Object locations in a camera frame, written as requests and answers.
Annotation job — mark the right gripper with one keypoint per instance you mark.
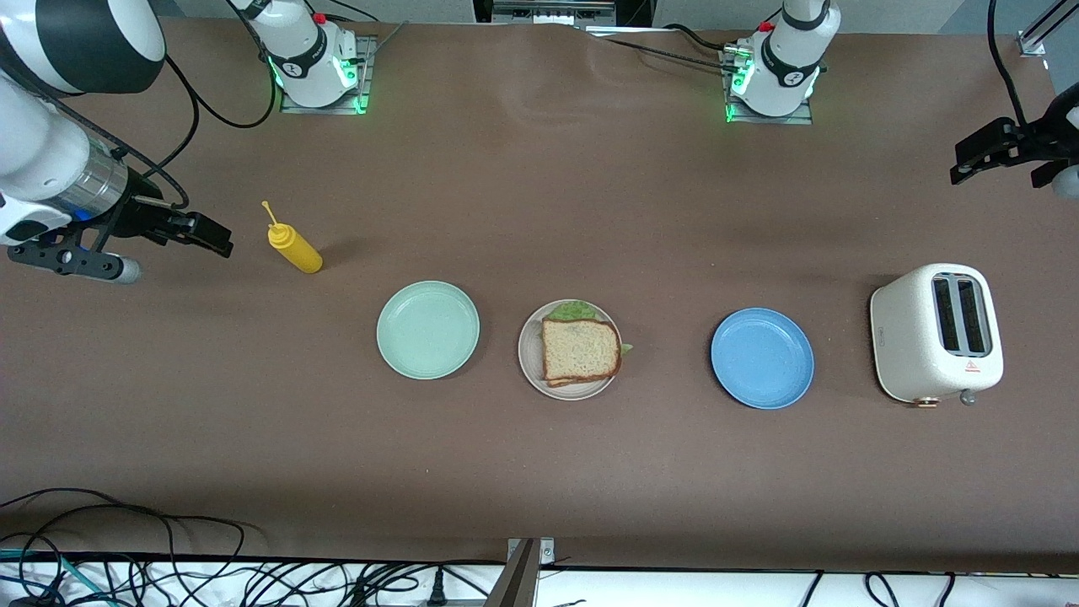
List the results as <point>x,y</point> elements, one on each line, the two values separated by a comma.
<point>140,218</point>

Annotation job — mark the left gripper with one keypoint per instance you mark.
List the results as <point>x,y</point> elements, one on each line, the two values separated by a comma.
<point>1048,131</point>

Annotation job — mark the yellow squeeze bottle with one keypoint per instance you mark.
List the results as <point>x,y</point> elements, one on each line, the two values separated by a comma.
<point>299,253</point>

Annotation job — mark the green lettuce leaf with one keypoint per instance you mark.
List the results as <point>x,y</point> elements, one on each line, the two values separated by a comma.
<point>573,310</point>

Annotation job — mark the brown bread slice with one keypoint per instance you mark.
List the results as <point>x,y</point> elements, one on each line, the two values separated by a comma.
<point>582,347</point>
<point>573,383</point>

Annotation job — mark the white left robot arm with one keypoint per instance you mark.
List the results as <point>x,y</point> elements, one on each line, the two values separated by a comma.
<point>784,76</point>

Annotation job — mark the mint green plate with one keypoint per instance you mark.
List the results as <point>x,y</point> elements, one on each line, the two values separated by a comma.
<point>428,330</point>

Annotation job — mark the blue plate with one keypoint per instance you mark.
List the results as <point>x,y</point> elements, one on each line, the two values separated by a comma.
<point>763,358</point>

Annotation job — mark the beige plate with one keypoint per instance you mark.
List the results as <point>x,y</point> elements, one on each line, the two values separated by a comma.
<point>529,354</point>

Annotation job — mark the white two-slot toaster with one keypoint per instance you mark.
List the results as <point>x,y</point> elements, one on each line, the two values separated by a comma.
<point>906,337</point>

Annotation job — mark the grey metal rack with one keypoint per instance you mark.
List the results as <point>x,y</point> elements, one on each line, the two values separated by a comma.
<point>548,13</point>

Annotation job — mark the black power plug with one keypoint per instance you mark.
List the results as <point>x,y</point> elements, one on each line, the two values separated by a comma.
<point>437,590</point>

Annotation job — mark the aluminium frame profile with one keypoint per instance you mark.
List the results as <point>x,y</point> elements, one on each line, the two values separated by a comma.
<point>1033,42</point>

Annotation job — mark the metal table edge bracket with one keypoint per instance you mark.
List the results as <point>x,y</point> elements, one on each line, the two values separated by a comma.
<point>518,582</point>

